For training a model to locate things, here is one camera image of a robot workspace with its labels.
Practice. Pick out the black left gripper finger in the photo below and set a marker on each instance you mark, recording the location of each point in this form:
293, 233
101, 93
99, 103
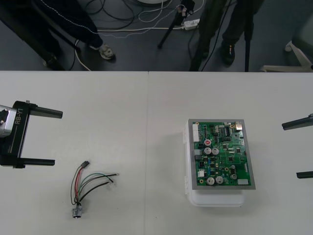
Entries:
46, 112
39, 162

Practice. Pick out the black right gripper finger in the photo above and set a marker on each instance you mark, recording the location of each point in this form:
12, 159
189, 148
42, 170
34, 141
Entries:
305, 175
298, 123

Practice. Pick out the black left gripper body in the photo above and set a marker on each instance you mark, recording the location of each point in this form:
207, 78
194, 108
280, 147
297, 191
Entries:
17, 147

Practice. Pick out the white wheeled base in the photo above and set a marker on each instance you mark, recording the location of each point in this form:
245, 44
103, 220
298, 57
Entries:
281, 68

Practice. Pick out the milky plastic box with lid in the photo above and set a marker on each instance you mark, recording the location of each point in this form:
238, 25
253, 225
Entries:
215, 199

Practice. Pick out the person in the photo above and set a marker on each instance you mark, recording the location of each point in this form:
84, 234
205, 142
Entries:
73, 19
232, 24

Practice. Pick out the white power strip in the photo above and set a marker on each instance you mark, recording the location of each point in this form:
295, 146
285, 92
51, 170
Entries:
192, 24

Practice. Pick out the small black tripod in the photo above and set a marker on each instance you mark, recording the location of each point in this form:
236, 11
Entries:
168, 29

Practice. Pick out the white round base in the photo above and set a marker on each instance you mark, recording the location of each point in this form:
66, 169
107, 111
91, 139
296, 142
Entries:
156, 1

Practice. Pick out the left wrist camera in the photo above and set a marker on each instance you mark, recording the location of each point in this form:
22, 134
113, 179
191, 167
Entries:
6, 123

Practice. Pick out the green circuit board grey frame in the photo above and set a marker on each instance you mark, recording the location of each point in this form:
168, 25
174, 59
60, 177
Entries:
220, 156

